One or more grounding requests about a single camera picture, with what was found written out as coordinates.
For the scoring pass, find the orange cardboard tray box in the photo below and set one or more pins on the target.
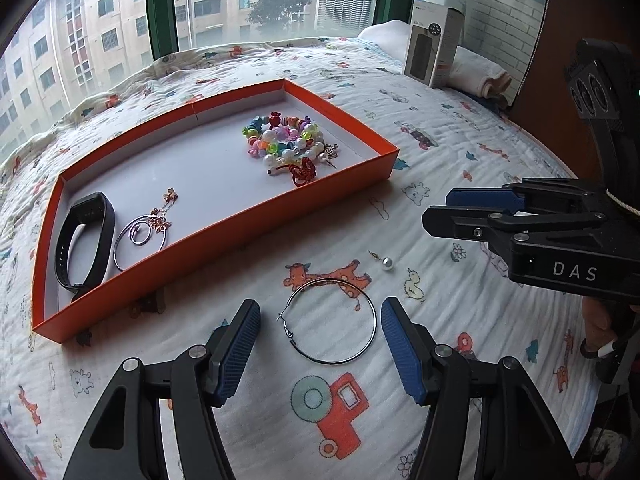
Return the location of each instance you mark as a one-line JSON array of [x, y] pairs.
[[225, 240]]

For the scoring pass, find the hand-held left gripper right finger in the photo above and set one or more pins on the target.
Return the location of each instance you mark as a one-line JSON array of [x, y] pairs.
[[402, 355]]

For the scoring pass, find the green window frame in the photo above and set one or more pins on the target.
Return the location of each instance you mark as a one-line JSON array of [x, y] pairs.
[[159, 5]]

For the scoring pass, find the large silver hoop earring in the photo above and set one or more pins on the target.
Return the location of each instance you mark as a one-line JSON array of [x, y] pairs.
[[116, 252], [374, 322]]

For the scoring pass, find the white cartoon printed blanket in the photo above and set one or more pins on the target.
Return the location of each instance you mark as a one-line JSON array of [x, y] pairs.
[[450, 135]]

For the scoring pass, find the green tree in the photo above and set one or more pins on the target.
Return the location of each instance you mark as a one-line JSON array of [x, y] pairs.
[[280, 5]]

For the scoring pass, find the pearl stud earring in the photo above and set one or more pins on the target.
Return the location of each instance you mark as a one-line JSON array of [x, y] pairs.
[[387, 264]]

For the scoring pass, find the silver crown charm earring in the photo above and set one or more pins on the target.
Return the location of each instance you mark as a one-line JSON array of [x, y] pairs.
[[330, 151]]

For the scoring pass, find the black smart watch band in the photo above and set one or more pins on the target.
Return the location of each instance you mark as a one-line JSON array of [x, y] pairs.
[[97, 210]]

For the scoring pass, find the person's right hand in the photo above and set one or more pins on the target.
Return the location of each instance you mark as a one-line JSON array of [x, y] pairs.
[[595, 320]]

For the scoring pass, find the brown wooden panel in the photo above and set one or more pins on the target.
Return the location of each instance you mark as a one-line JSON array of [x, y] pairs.
[[545, 110]]

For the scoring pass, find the red knot earring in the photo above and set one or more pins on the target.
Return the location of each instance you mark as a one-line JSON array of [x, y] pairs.
[[302, 170]]

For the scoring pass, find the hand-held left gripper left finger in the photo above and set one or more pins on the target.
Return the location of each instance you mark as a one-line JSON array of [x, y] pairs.
[[235, 355]]

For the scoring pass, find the folded white towel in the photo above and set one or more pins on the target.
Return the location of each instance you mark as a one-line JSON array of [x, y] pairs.
[[475, 67]]

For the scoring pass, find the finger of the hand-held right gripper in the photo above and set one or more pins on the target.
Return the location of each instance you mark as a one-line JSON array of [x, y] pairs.
[[450, 222], [480, 200]]

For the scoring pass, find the beige apartment building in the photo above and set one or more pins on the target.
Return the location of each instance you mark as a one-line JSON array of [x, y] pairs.
[[75, 35]]

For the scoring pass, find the white and grey product box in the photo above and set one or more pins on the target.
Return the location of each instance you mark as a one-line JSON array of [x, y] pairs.
[[425, 50]]

